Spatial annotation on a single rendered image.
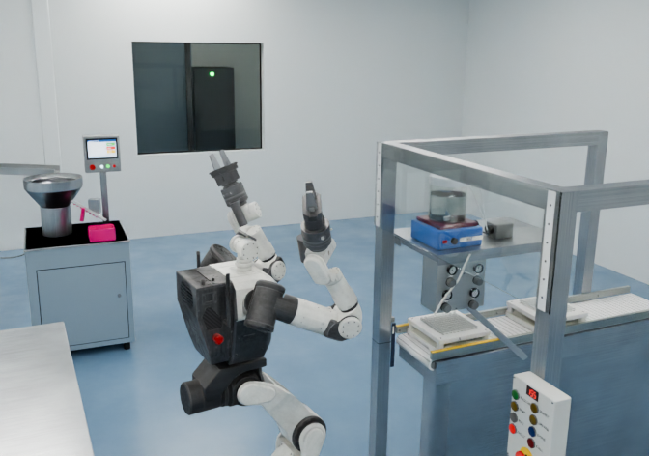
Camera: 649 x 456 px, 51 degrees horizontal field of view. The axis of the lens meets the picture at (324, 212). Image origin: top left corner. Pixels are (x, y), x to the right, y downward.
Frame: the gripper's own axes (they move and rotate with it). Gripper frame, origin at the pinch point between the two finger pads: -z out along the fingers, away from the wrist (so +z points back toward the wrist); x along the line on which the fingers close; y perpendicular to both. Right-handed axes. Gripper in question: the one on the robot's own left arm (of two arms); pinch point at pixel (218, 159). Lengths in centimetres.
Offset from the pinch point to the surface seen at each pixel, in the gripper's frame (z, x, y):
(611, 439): 193, 73, -93
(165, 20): -138, -282, -343
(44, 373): 45, -57, 67
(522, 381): 89, 97, 33
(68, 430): 56, -22, 89
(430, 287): 74, 53, -19
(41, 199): -17, -209, -72
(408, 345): 99, 30, -27
